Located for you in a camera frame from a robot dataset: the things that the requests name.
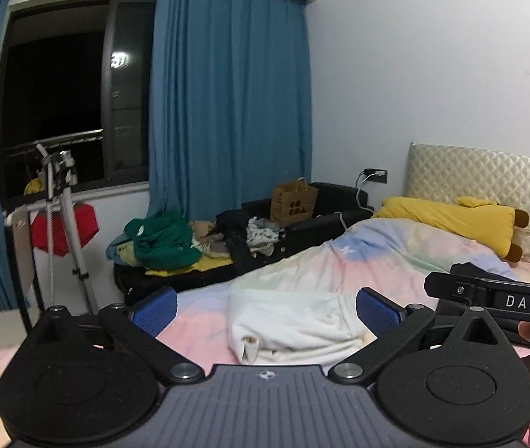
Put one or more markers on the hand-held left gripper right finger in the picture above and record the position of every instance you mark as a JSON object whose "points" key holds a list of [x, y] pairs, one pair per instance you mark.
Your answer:
{"points": [[377, 308]]}

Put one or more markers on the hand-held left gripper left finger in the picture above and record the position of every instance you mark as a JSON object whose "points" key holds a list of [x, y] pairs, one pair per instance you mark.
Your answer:
{"points": [[152, 310]]}

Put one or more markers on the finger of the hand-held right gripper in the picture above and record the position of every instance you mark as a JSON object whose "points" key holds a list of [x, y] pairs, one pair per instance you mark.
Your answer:
{"points": [[451, 287], [479, 270]]}

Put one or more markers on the white sweatpants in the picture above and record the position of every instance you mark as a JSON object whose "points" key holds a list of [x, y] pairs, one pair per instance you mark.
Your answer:
{"points": [[293, 322]]}

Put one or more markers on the clothes drying rack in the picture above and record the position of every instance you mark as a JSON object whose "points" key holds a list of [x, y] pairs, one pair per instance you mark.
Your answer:
{"points": [[71, 224]]}

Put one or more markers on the olive yellow garment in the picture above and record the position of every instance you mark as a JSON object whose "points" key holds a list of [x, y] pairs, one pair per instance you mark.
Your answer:
{"points": [[129, 256]]}

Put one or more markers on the yellow plush pillow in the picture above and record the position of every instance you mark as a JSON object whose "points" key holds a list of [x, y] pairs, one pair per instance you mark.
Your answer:
{"points": [[442, 219]]}

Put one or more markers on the green garment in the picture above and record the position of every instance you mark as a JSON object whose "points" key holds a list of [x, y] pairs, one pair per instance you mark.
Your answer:
{"points": [[162, 242]]}

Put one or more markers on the light blue garment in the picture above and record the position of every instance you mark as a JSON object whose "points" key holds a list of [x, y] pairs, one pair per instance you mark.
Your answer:
{"points": [[117, 247]]}

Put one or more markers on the bright yellow garment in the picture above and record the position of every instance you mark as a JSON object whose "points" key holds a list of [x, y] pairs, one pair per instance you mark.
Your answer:
{"points": [[209, 263]]}

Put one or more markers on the pastel printed duvet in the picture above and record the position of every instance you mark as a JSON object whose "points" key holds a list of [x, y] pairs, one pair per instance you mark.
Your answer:
{"points": [[316, 261]]}

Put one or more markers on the beige garment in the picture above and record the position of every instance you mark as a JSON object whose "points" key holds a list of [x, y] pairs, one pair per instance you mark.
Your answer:
{"points": [[204, 231]]}

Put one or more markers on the cream quilted headboard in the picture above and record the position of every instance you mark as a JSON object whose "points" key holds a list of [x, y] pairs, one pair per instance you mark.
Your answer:
{"points": [[479, 172]]}

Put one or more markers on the red garment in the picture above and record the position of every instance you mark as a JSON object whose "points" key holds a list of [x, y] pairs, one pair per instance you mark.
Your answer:
{"points": [[85, 226]]}

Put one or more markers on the black garment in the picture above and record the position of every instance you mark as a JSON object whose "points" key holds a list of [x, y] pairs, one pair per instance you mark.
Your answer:
{"points": [[237, 238]]}

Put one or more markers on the black sofa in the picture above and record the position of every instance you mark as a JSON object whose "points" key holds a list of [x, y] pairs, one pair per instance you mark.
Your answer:
{"points": [[335, 200]]}

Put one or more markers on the brown paper bag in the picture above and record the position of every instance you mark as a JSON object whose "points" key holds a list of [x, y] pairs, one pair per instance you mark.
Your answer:
{"points": [[293, 205]]}

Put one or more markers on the white patterned garment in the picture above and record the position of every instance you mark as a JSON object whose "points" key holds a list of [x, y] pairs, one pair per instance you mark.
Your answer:
{"points": [[262, 235]]}

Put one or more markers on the white hanging garment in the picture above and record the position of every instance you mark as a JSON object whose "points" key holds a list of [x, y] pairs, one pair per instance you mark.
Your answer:
{"points": [[69, 172]]}

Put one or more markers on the yellow hanging garment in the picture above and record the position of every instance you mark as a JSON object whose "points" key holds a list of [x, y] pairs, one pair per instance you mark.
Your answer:
{"points": [[33, 186]]}

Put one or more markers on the dark window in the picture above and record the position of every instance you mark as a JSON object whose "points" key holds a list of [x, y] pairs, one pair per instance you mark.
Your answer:
{"points": [[50, 88]]}

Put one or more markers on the wall socket with white charger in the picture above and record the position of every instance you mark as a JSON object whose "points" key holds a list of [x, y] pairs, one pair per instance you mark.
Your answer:
{"points": [[377, 176]]}

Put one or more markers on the metal clothes rail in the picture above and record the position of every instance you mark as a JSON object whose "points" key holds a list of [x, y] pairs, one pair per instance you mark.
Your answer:
{"points": [[73, 137]]}

